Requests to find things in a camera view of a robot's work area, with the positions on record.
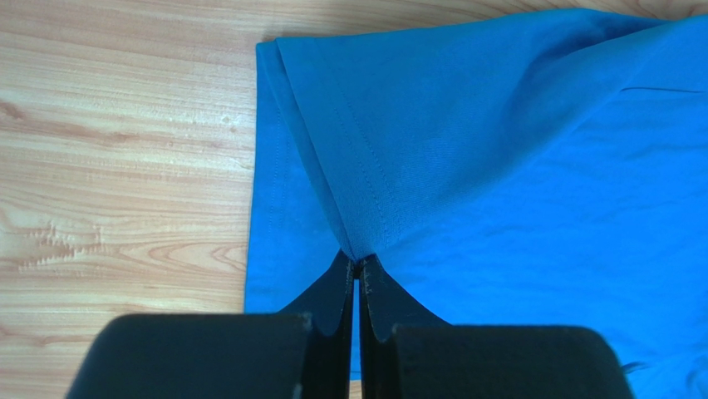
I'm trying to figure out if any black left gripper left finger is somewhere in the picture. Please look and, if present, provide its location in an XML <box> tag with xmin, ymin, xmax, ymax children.
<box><xmin>279</xmin><ymin>251</ymin><xmax>354</xmax><ymax>398</ymax></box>

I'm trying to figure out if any blue t shirt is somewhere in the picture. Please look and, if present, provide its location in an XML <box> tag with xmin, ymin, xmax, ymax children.
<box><xmin>245</xmin><ymin>9</ymin><xmax>707</xmax><ymax>398</ymax></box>

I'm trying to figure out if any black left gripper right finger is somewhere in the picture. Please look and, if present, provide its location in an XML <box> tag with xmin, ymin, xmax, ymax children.
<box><xmin>359</xmin><ymin>254</ymin><xmax>450</xmax><ymax>398</ymax></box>

